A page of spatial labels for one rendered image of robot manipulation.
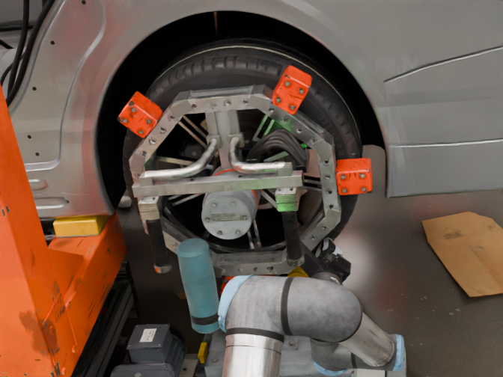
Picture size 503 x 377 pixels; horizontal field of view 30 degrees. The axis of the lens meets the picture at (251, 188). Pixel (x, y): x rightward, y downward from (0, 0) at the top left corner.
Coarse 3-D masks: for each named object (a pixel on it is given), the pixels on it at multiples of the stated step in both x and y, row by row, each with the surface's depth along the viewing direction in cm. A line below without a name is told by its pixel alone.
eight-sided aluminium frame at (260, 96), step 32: (192, 96) 239; (224, 96) 236; (256, 96) 235; (160, 128) 244; (288, 128) 238; (320, 128) 242; (320, 160) 241; (320, 224) 250; (224, 256) 265; (256, 256) 263
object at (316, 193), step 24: (192, 120) 253; (264, 120) 249; (168, 144) 276; (168, 168) 274; (216, 168) 260; (264, 192) 260; (312, 192) 276; (168, 216) 265; (192, 216) 273; (264, 216) 282; (312, 216) 261; (216, 240) 270; (240, 240) 272; (264, 240) 270
